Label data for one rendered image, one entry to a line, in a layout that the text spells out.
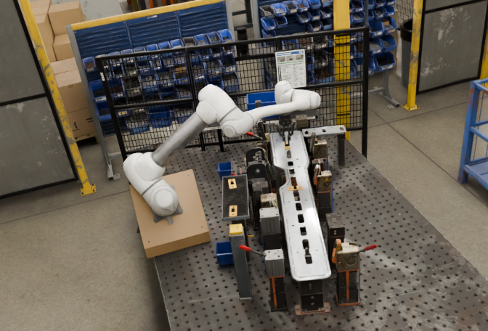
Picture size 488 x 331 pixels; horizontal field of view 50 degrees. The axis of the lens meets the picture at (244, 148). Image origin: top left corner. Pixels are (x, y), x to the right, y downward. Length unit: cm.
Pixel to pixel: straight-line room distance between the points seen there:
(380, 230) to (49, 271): 260
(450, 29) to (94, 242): 407
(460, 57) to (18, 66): 438
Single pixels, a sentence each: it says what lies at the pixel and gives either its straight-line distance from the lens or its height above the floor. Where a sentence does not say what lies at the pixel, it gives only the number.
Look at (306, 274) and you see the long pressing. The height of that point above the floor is 100.
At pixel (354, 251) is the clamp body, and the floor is 106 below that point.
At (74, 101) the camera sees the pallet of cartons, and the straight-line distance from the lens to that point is 578.
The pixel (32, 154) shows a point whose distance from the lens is 507.
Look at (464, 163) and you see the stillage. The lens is 478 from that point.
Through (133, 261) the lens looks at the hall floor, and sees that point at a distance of 431.
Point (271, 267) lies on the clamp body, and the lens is 258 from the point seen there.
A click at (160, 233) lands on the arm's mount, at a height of 82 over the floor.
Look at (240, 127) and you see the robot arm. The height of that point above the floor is 148.
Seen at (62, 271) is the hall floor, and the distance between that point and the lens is 445.
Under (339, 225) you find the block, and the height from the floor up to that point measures 103.
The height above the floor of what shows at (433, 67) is 41.
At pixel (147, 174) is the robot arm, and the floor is 123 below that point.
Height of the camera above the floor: 282
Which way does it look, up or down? 31 degrees down
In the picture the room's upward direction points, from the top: 7 degrees counter-clockwise
